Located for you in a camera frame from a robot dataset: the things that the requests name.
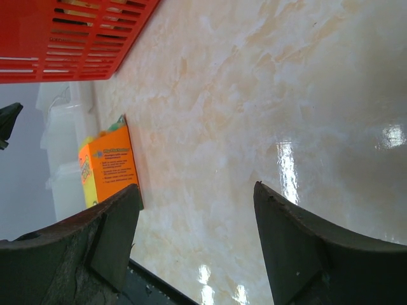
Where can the orange yellow sponge pack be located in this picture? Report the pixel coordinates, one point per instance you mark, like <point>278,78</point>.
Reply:
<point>107,163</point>

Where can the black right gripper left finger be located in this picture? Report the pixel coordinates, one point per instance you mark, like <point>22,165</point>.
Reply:
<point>80,260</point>

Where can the clear plastic compartment tray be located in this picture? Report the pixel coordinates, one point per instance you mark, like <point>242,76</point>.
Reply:
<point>70,117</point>

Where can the red plastic basket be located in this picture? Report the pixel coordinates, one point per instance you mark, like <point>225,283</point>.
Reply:
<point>50,41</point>

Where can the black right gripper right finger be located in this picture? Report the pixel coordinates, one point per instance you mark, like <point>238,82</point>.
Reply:
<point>310,260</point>

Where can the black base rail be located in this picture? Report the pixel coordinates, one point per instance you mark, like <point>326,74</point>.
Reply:
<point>142,287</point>

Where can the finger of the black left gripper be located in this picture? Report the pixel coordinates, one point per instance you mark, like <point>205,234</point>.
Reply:
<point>9,116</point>

